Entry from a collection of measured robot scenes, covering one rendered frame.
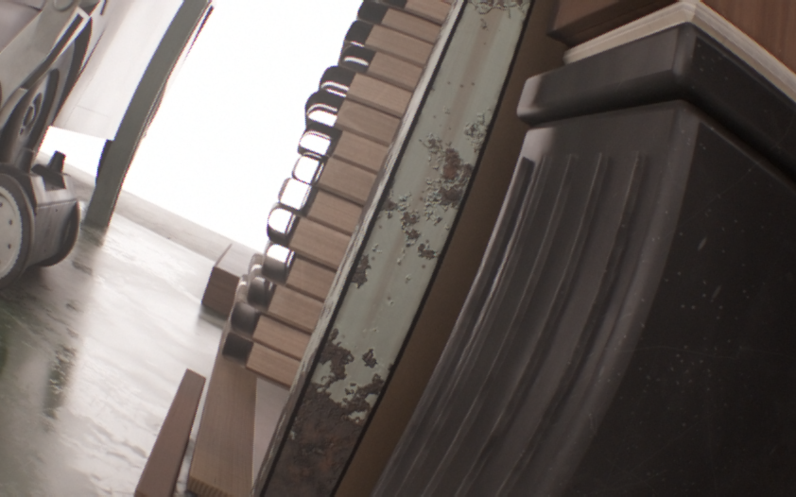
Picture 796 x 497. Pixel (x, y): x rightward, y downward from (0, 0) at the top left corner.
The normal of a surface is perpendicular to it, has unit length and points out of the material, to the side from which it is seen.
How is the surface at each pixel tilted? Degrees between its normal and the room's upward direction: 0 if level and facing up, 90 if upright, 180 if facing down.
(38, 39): 115
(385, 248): 90
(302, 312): 90
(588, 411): 90
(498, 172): 90
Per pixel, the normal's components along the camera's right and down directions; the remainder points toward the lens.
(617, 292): -0.92, -0.38
